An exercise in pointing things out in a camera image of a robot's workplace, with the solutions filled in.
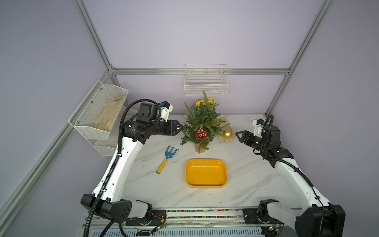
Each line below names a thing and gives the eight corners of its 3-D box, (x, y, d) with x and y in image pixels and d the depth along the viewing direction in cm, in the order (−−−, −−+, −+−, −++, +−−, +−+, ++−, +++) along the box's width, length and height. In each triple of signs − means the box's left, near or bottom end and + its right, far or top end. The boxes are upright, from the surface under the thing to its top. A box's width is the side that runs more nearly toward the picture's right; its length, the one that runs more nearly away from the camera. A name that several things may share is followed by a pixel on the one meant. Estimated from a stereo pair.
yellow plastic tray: (185, 188, 85) (184, 186, 82) (186, 162, 96) (185, 159, 93) (228, 188, 85) (229, 186, 82) (224, 162, 96) (225, 159, 93)
